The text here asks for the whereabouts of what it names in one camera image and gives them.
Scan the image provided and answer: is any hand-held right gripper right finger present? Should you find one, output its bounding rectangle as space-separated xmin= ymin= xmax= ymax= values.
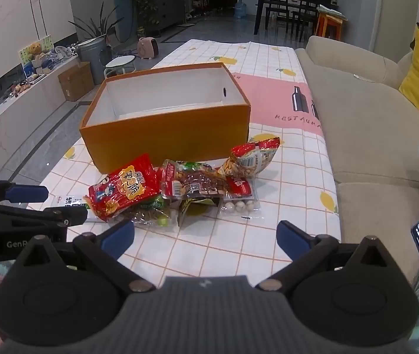
xmin=255 ymin=220 xmax=402 ymax=294

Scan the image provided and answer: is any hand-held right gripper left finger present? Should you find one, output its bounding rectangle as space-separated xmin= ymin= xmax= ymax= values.
xmin=12 ymin=220 xmax=156 ymax=295

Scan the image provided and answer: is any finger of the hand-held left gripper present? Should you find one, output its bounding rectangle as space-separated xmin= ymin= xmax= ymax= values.
xmin=0 ymin=206 xmax=88 ymax=234
xmin=0 ymin=173 xmax=49 ymax=207

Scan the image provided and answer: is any white snack packet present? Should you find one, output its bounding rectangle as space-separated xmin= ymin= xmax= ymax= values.
xmin=49 ymin=195 xmax=96 ymax=224

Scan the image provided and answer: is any large red snack packet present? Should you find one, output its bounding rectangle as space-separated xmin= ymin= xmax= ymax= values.
xmin=88 ymin=154 xmax=161 ymax=223

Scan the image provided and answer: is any green raisin packet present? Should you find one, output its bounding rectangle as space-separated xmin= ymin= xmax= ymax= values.
xmin=121 ymin=196 xmax=175 ymax=228

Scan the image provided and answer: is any quail egg packet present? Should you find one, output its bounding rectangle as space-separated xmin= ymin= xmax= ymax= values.
xmin=219 ymin=176 xmax=261 ymax=216

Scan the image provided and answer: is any black snack packet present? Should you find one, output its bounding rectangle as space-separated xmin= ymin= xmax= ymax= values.
xmin=177 ymin=196 xmax=220 ymax=227

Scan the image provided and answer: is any brown meat snack packet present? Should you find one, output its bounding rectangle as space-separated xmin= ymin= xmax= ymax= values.
xmin=160 ymin=159 xmax=228 ymax=201

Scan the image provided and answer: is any red striped snack packet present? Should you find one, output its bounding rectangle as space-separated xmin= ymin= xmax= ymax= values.
xmin=219 ymin=137 xmax=281 ymax=178

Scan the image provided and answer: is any orange cardboard box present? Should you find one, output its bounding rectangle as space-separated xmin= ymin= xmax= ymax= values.
xmin=79 ymin=63 xmax=250 ymax=173

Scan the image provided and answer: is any white television cabinet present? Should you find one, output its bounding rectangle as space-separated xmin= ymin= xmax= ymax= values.
xmin=0 ymin=53 xmax=81 ymax=148

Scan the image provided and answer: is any row of small figurines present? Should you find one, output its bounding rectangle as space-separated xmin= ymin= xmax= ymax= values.
xmin=9 ymin=80 xmax=34 ymax=97

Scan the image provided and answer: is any brown cardboard carton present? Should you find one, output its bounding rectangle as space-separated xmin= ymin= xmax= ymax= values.
xmin=58 ymin=62 xmax=95 ymax=102

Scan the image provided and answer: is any beige sofa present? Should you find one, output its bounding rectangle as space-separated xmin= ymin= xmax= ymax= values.
xmin=294 ymin=35 xmax=419 ymax=284

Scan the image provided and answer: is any teddy bear picture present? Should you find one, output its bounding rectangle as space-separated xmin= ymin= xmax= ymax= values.
xmin=18 ymin=35 xmax=55 ymax=78

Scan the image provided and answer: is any grey trash bin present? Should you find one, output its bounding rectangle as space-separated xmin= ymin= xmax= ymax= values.
xmin=77 ymin=37 xmax=108 ymax=85

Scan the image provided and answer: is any white round rolling stool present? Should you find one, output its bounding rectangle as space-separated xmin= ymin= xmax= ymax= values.
xmin=104 ymin=55 xmax=137 ymax=79

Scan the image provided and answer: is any long-leaved potted plant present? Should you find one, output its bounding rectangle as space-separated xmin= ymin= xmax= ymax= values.
xmin=69 ymin=2 xmax=125 ymax=45

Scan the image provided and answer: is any pink space heater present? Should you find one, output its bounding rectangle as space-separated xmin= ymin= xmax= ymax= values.
xmin=137 ymin=37 xmax=159 ymax=60

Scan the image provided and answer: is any orange stool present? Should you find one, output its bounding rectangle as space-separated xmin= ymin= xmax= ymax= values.
xmin=314 ymin=11 xmax=344 ymax=41

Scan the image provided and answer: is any black dining chair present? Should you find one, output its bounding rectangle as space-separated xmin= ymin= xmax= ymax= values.
xmin=291 ymin=5 xmax=321 ymax=42
xmin=264 ymin=3 xmax=296 ymax=32

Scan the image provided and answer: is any stack of papers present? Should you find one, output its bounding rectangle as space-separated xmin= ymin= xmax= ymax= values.
xmin=316 ymin=4 xmax=348 ymax=21

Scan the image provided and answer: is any dark drawer cabinet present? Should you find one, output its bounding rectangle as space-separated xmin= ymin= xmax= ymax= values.
xmin=151 ymin=0 xmax=186 ymax=32

